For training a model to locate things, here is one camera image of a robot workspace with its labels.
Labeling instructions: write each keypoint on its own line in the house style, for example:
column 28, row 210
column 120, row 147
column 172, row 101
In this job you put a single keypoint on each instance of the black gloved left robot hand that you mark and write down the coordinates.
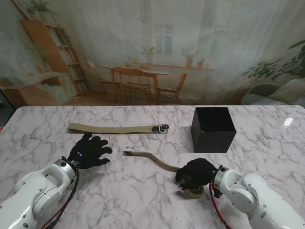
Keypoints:
column 89, row 152

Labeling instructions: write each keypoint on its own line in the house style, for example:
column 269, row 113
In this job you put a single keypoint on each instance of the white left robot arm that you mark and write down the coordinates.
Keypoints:
column 35, row 193

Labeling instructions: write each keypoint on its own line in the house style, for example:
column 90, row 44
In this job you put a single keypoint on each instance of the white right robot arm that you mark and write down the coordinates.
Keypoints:
column 257, row 198

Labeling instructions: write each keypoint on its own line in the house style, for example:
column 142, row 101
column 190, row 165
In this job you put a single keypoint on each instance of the black square storage box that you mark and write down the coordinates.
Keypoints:
column 214, row 140

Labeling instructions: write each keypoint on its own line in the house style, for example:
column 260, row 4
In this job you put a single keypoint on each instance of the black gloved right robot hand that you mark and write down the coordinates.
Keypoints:
column 195, row 174

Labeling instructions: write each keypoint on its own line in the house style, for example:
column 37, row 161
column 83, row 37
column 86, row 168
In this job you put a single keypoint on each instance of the beige woven belt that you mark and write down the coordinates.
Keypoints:
column 107, row 130
column 162, row 163

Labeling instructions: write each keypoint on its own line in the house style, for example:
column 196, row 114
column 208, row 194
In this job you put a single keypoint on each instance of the printed room scene backdrop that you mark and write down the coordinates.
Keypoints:
column 152, row 47

